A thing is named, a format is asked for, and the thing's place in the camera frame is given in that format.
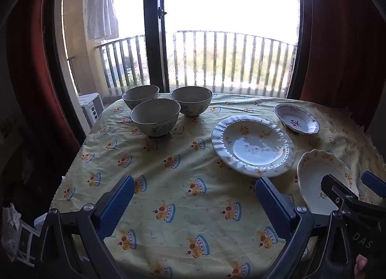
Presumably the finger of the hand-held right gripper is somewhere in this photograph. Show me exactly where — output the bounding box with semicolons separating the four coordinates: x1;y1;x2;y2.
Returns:
361;170;386;199
320;173;386;223

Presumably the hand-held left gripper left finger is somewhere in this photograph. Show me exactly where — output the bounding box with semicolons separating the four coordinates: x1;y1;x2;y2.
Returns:
34;175;135;279

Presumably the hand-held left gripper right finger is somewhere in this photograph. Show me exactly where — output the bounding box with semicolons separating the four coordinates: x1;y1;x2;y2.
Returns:
255;176;357;279

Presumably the yellow flower scalloped plate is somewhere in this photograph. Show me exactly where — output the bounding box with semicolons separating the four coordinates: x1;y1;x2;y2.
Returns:
297;149;360;216

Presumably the white ribbed rim plate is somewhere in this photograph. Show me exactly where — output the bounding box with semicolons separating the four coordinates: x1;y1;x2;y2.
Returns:
211;115;296;177

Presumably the red print scalloped plate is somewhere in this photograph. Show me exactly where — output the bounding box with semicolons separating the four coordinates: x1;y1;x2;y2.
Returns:
274;103;321;135

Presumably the floral ceramic bowl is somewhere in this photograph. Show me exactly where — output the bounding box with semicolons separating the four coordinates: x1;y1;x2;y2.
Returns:
122;85;160;111
170;86;214;117
130;98;181;139

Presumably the person's right hand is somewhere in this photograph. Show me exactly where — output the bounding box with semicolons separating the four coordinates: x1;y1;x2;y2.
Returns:
355;254;369;279

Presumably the yellow printed tablecloth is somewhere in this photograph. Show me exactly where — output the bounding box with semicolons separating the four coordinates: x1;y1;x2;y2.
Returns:
51;92;386;279

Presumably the white slatted box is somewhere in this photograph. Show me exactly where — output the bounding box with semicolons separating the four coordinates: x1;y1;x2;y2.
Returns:
78;93;105;129

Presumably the crumpled white bag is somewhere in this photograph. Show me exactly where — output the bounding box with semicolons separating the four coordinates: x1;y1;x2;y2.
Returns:
1;203;21;261

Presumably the red curtain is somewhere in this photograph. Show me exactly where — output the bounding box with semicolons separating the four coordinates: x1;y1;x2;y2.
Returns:
298;0;386;129
6;0;88;207

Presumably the balcony railing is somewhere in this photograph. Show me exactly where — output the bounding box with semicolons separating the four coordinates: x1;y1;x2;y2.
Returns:
93;30;297;97

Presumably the light hanging cloth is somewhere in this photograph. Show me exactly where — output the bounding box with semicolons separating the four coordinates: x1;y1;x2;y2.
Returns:
83;0;119;40

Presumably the dark sliding door frame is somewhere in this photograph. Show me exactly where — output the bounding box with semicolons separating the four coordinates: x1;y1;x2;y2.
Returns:
45;0;312;144

